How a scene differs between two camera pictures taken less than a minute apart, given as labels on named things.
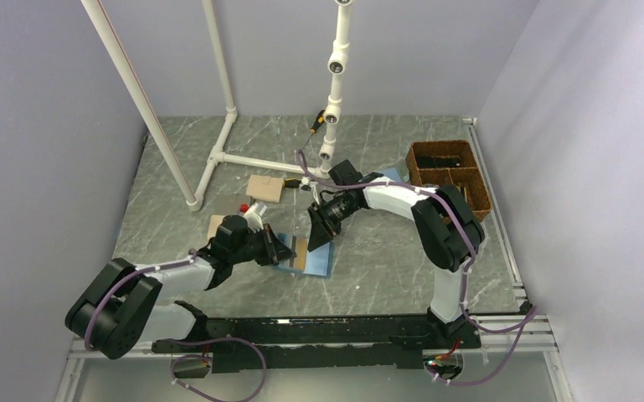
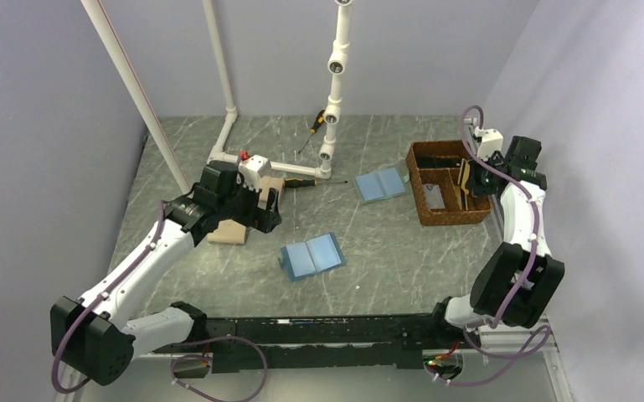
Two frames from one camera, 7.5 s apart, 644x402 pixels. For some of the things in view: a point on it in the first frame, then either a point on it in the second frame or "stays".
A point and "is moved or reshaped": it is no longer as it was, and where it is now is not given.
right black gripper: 322,231 → 476,190
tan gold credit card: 300,260 → 466,176
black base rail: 319,343 stays
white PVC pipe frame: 337,64 stays
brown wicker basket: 450,163 stays
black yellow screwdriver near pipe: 292,182 stays
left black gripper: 274,250 → 264,219
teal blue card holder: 319,261 is moved or reshaped
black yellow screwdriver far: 320,119 stays
